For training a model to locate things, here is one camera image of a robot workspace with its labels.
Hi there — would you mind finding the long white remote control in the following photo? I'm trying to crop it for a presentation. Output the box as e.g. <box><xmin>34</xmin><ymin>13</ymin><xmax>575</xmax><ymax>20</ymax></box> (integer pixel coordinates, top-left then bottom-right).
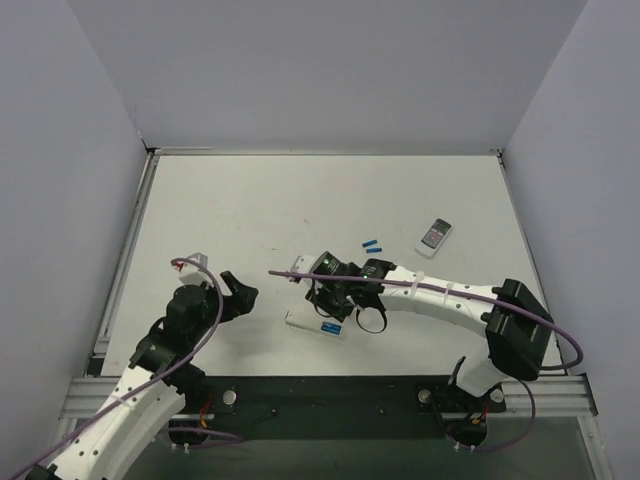
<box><xmin>284</xmin><ymin>310</ymin><xmax>344</xmax><ymax>338</ymax></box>

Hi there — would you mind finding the small grey remote control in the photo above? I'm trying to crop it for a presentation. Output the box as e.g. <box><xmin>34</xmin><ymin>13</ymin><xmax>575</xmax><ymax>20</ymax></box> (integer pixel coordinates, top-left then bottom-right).
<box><xmin>415</xmin><ymin>218</ymin><xmax>453</xmax><ymax>258</ymax></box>

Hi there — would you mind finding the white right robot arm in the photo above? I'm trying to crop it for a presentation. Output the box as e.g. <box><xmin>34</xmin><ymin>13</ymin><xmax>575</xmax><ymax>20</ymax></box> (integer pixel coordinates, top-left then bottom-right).
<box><xmin>294</xmin><ymin>251</ymin><xmax>551</xmax><ymax>397</ymax></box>

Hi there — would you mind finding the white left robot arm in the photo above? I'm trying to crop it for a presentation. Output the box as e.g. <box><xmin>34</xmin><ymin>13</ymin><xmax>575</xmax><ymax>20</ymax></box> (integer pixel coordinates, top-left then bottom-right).
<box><xmin>14</xmin><ymin>271</ymin><xmax>259</xmax><ymax>479</ymax></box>

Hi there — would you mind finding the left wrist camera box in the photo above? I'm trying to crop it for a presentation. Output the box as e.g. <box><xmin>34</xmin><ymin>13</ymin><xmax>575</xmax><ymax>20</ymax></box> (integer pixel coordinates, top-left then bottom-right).
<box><xmin>171</xmin><ymin>253</ymin><xmax>209</xmax><ymax>285</ymax></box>

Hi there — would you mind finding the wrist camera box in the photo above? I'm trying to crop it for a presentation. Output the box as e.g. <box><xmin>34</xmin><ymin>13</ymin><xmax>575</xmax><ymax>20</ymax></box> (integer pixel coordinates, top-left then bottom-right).
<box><xmin>291</xmin><ymin>255</ymin><xmax>317</xmax><ymax>273</ymax></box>
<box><xmin>171</xmin><ymin>253</ymin><xmax>209</xmax><ymax>285</ymax></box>

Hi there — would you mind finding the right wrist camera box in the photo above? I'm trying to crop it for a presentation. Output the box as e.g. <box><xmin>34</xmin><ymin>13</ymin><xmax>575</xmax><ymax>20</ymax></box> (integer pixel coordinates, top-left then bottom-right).
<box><xmin>291</xmin><ymin>255</ymin><xmax>317</xmax><ymax>273</ymax></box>

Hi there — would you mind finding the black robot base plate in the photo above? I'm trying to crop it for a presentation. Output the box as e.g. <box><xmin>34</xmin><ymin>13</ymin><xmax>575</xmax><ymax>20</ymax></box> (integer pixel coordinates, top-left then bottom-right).
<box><xmin>82</xmin><ymin>367</ymin><xmax>509</xmax><ymax>449</ymax></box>

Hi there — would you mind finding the aluminium table edge rail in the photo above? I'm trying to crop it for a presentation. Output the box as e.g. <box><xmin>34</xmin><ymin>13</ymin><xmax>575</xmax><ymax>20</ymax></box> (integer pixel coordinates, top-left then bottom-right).
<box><xmin>91</xmin><ymin>149</ymin><xmax>159</xmax><ymax>358</ymax></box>

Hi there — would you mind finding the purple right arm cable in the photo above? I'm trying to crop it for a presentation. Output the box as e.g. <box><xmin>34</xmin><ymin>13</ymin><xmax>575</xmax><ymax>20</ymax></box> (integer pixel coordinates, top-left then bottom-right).
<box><xmin>268</xmin><ymin>269</ymin><xmax>584</xmax><ymax>454</ymax></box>

